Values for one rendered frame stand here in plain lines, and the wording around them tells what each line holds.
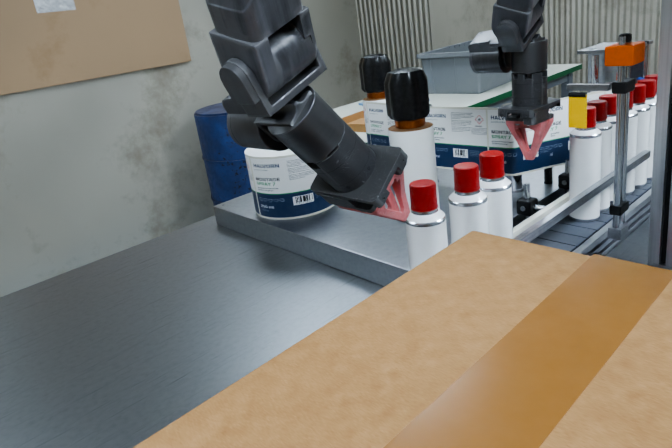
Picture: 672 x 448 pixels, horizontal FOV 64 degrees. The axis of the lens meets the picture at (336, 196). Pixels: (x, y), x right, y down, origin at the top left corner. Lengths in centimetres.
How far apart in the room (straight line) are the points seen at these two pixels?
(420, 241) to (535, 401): 43
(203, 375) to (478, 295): 56
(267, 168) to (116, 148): 258
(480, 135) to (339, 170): 73
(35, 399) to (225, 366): 28
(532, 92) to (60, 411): 86
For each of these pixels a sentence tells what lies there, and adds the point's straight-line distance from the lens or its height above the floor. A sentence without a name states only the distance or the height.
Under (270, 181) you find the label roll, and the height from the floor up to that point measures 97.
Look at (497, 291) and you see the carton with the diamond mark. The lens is 36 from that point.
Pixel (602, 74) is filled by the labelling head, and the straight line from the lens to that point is 140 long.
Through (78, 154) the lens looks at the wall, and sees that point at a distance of 363.
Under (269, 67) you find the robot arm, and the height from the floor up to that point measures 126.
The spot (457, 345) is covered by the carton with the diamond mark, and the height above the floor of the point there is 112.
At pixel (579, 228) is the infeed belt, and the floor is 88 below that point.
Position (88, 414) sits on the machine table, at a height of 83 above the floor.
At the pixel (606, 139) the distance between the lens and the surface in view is 109.
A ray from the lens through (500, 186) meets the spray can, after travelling 78.
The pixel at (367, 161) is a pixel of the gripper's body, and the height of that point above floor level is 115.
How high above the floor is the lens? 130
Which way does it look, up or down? 19 degrees down
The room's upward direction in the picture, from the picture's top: 8 degrees counter-clockwise
